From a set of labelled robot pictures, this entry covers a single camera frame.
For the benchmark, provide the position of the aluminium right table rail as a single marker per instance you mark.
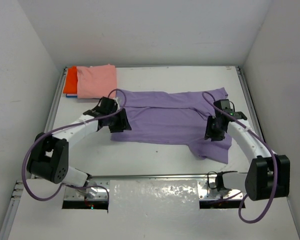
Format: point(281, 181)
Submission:
point(250, 104)

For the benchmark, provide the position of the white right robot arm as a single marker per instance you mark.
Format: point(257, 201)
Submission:
point(268, 175)

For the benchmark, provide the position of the purple t-shirt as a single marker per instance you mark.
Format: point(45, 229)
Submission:
point(158, 117)

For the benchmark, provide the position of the aluminium front table rail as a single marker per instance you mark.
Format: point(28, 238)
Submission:
point(170, 177)

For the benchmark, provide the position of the aluminium left table rail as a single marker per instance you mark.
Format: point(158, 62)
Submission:
point(56, 100)

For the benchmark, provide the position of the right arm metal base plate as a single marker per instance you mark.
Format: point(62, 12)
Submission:
point(206, 193)

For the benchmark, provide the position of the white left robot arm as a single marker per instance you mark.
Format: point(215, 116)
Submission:
point(49, 158)

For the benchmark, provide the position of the aluminium table rail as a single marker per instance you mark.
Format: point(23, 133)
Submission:
point(250, 104)
point(56, 100)
point(170, 177)

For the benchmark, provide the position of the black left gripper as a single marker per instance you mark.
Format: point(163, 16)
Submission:
point(121, 121)

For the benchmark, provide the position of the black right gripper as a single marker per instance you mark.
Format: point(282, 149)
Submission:
point(210, 134)

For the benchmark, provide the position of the folded orange t-shirt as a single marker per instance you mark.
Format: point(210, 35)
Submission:
point(71, 81)

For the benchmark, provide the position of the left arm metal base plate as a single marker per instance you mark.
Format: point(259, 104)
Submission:
point(95, 191)

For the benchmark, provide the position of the white foam front cover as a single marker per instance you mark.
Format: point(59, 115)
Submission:
point(147, 210)

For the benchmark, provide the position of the folded pink t-shirt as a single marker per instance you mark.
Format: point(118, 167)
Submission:
point(95, 82)

